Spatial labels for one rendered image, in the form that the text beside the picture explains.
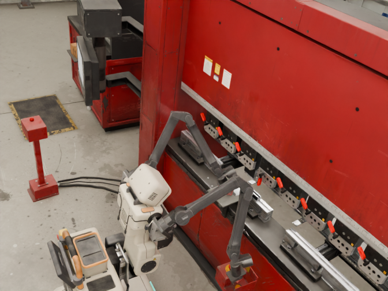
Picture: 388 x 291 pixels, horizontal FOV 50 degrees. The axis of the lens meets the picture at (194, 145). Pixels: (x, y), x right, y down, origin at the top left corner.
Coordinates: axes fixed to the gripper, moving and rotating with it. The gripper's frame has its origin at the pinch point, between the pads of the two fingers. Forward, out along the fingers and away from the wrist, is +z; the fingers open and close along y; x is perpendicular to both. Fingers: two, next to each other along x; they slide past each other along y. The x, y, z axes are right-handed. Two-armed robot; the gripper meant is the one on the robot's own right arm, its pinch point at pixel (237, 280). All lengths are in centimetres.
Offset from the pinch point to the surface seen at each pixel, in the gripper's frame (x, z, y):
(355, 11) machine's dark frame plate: 24, -132, 89
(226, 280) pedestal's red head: 4.7, 2.8, -4.6
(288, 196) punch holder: 15, -32, 47
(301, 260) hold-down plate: -7.9, -0.2, 40.3
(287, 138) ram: 28, -66, 54
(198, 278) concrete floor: 60, 81, -6
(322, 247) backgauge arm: -2, 10, 62
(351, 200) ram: -20, -57, 59
